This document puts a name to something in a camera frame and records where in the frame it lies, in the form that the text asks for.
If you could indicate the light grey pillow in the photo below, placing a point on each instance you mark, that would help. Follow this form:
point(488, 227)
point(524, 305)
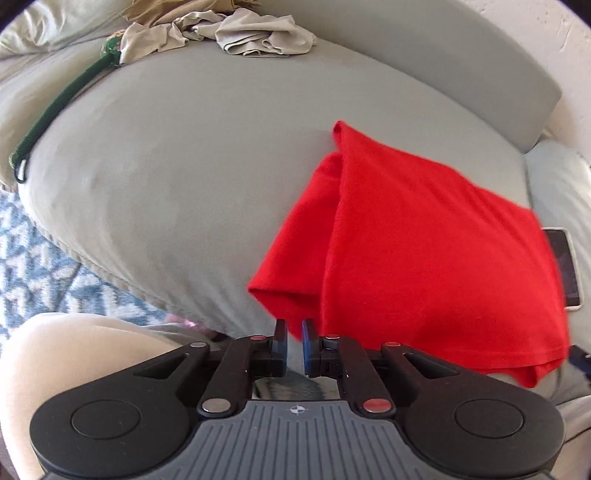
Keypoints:
point(554, 184)

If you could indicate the person's left leg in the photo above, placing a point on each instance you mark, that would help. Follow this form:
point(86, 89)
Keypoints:
point(69, 350)

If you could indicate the red t-shirt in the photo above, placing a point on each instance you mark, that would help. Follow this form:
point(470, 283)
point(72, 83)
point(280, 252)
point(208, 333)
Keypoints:
point(415, 254)

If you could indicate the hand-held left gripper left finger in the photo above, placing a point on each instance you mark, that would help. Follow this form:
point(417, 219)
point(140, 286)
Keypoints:
point(281, 350)

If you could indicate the blue and white patterned rug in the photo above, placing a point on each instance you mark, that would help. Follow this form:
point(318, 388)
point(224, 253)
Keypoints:
point(37, 277)

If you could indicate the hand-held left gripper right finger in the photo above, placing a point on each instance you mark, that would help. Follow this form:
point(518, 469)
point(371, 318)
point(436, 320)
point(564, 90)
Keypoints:
point(308, 350)

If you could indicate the crumpled tan garment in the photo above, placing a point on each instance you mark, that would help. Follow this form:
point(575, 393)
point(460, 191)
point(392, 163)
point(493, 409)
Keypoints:
point(184, 9)

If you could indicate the crumpled off-white garment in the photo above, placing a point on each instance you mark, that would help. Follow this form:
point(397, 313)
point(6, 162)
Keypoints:
point(258, 34)

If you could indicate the smartphone in cream case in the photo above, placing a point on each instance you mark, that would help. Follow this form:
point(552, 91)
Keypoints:
point(565, 267)

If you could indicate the beige sofa cushion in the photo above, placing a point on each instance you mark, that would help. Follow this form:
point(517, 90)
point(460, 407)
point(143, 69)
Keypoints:
point(41, 69)

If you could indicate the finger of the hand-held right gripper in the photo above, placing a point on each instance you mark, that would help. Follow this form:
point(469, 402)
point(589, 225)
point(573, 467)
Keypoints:
point(579, 359)

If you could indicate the grey sofa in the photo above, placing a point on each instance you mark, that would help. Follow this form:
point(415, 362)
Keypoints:
point(161, 161)

